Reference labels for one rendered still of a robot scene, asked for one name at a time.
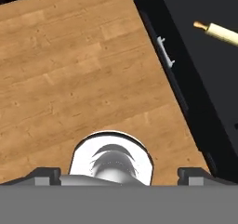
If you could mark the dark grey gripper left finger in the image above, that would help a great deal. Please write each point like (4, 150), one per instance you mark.
(46, 173)

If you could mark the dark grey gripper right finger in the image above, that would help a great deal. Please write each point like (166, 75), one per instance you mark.
(189, 173)

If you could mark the black drawer front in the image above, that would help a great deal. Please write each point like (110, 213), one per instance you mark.
(186, 88)

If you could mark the black open drawer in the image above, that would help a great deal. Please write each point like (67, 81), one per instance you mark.
(198, 69)

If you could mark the cream wooden rolling pin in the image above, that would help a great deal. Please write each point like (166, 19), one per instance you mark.
(220, 32)

